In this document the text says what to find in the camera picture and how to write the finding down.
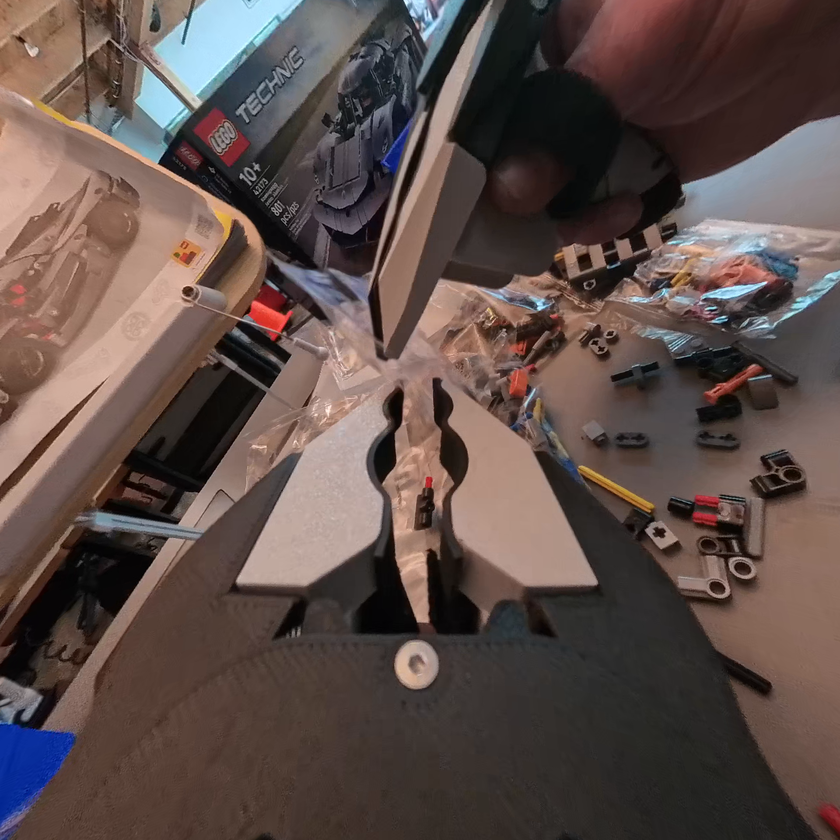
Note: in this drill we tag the black lego connector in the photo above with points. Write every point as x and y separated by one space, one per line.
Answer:
718 410
712 359
779 472
635 522

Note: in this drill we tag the dark grey two-hole connector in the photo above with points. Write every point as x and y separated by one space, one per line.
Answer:
717 439

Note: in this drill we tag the dark grey two-hole liftarm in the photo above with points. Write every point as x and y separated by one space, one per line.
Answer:
631 439

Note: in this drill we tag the grey lego chassis assembly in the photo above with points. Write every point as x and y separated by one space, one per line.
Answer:
604 256

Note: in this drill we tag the grey lego brick axle hole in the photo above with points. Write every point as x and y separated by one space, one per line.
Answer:
661 535

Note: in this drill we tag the red and grey lego pin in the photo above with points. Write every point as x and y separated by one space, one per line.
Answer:
830 818

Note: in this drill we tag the light grey lego axle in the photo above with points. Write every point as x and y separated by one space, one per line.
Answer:
754 525

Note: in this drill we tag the orange lego pin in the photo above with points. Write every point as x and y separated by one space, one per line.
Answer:
733 384

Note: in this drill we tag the grey curved lego slope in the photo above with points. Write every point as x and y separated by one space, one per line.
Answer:
762 394

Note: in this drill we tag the dark grey long lego axle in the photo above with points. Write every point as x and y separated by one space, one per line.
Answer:
764 364

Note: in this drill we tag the yellow lego axle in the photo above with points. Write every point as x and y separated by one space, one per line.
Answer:
617 489

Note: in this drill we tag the black connector with red pins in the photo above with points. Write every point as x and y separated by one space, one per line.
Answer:
709 512

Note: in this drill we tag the lego instruction booklet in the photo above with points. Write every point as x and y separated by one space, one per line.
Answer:
79 262

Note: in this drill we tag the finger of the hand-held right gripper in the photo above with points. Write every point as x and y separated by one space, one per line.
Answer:
433 216
397 216

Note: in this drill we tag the orange plastic object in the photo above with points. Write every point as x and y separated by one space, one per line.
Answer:
270 320

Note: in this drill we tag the beige book stand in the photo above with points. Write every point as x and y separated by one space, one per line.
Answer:
164 407

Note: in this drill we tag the grey L-shaped lego plate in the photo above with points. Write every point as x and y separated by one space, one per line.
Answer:
688 346

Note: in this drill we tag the small grey lego block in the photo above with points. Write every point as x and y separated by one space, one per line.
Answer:
594 431

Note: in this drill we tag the small clear bag coloured pins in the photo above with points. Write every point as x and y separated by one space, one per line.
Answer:
735 282

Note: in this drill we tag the black lego set box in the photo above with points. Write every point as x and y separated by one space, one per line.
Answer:
295 131

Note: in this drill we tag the person's right hand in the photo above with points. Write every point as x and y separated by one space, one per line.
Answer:
709 72

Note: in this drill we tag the clear bag of pieces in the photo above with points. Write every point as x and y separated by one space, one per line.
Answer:
485 341

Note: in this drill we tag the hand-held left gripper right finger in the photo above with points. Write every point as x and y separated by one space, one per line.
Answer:
525 525

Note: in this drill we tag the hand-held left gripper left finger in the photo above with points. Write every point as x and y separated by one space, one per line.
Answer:
308 525

